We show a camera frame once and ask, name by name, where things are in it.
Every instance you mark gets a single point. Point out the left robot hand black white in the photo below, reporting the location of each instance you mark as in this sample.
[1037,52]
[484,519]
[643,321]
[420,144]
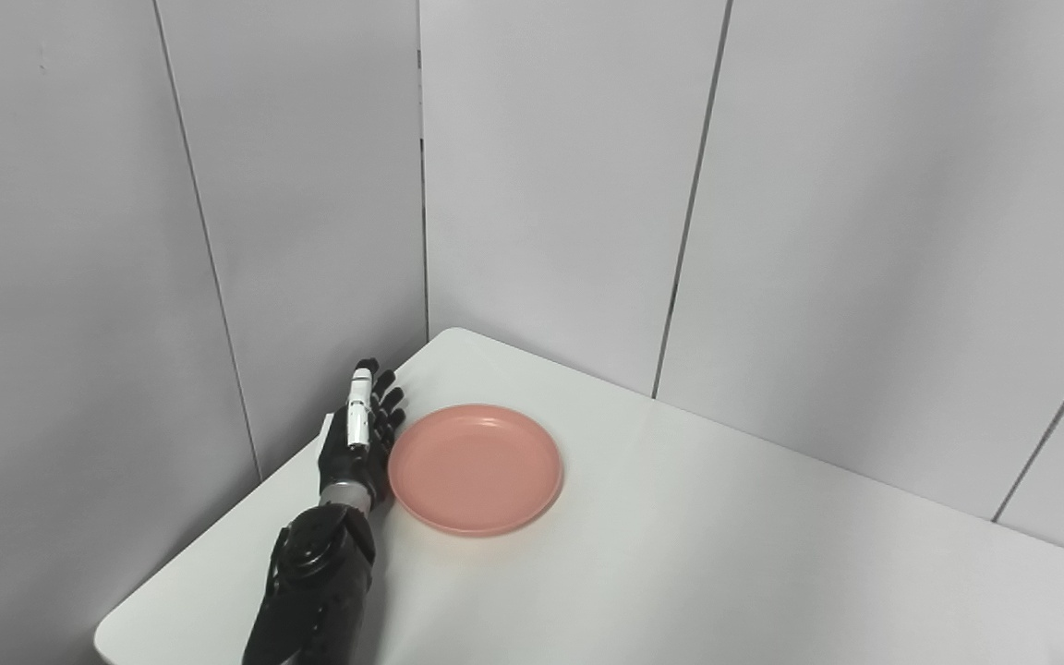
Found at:
[361,443]

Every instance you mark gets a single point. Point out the pink round plate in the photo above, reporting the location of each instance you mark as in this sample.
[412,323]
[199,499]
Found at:
[475,469]

